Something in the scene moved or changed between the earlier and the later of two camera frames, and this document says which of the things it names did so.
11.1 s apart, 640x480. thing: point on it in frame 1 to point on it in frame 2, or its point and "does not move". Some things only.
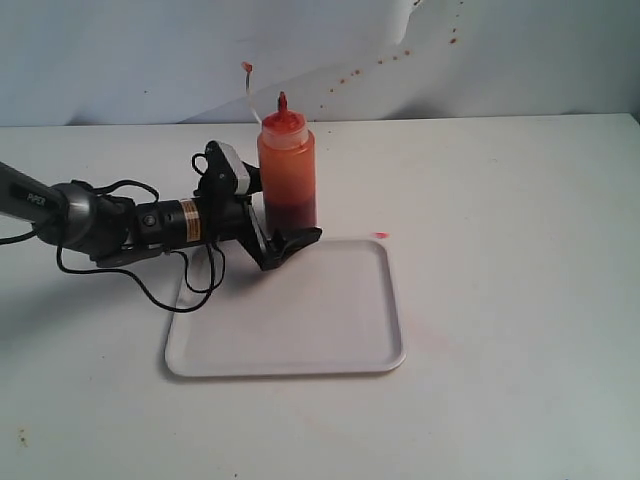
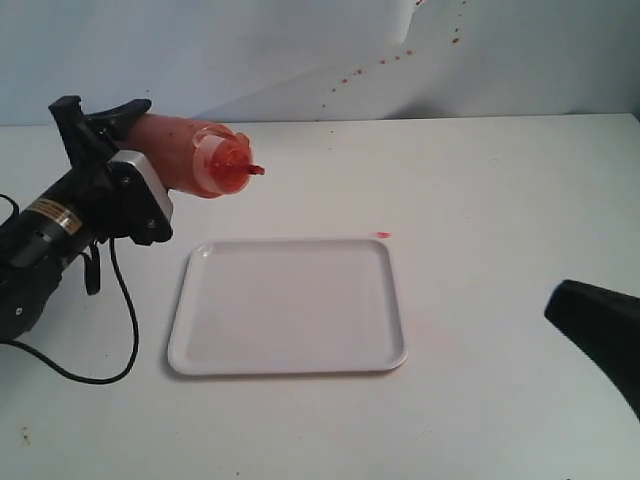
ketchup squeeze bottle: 286,172 to 200,158
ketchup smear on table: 380,235 does not move
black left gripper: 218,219 to 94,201
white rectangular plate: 328,309 does not move
